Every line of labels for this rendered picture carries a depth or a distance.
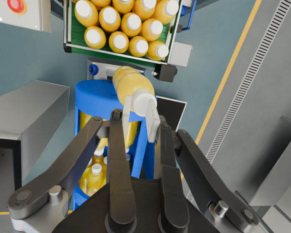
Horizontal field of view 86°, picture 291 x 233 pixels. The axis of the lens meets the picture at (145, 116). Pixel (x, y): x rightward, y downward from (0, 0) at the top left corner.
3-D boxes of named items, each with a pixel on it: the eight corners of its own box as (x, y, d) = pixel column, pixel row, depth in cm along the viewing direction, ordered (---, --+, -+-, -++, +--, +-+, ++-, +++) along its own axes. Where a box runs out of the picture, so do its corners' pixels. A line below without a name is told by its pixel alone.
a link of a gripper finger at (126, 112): (124, 139, 18) (118, 138, 18) (128, 113, 24) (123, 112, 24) (129, 116, 16) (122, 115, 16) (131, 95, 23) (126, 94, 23)
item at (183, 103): (114, 190, 222) (114, 199, 208) (140, 89, 170) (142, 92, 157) (148, 191, 237) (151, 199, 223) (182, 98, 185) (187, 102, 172)
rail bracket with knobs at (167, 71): (148, 76, 76) (154, 79, 67) (151, 60, 73) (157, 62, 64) (167, 78, 78) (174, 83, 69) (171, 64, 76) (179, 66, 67)
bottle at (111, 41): (106, 45, 66) (104, 44, 50) (114, 30, 65) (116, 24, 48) (119, 55, 69) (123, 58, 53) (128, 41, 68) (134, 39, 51)
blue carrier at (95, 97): (73, 220, 94) (69, 282, 70) (76, 75, 63) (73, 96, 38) (119, 211, 106) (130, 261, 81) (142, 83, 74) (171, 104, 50)
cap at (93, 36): (87, 43, 49) (87, 43, 47) (86, 29, 47) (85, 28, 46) (100, 44, 50) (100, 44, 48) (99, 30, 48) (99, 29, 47)
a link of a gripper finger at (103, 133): (118, 142, 16) (87, 138, 15) (122, 119, 20) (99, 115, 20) (120, 129, 15) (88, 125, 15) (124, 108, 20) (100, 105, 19)
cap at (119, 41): (111, 43, 50) (111, 43, 49) (118, 32, 49) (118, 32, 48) (121, 51, 52) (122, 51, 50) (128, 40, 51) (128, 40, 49)
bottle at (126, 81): (125, 60, 40) (144, 70, 24) (143, 79, 43) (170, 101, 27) (106, 79, 41) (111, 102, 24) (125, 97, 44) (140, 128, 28)
